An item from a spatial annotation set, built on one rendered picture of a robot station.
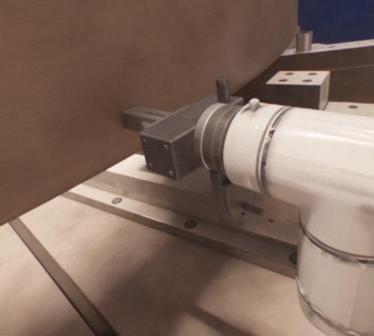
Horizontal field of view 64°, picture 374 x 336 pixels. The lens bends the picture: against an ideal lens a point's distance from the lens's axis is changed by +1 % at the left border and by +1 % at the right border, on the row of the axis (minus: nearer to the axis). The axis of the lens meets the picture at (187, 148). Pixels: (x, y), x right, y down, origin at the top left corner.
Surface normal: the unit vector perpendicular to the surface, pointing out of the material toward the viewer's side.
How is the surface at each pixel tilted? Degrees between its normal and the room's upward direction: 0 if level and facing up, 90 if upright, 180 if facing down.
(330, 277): 90
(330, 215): 91
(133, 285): 0
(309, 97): 90
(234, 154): 76
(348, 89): 90
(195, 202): 72
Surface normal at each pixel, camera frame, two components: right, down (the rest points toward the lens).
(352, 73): -0.16, 0.47
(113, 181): -0.54, 0.16
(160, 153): -0.65, 0.43
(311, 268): -0.88, 0.33
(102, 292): -0.14, -0.88
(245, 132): -0.56, -0.32
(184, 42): 0.77, 0.19
